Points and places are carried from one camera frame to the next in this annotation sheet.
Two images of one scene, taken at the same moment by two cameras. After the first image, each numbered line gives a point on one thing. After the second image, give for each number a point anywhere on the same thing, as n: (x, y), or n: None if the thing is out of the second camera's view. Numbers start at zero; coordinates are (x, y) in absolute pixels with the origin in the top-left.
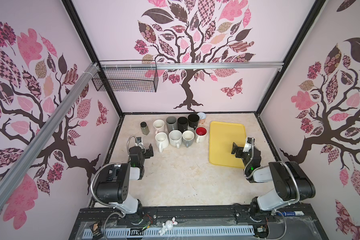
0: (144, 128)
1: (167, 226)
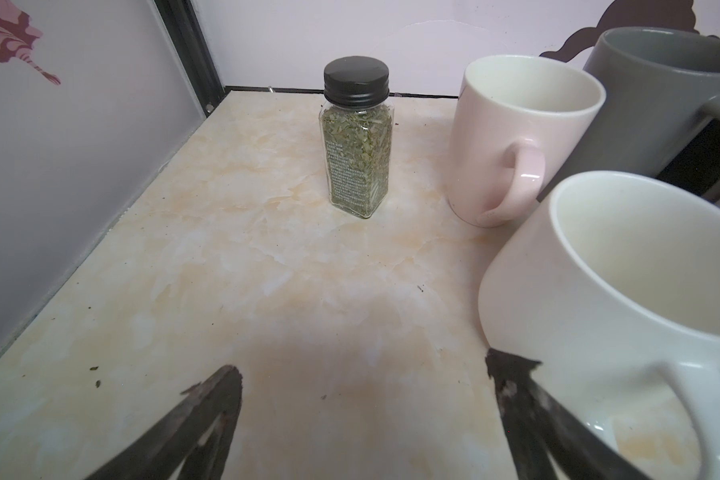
0: (357, 119)
1: None
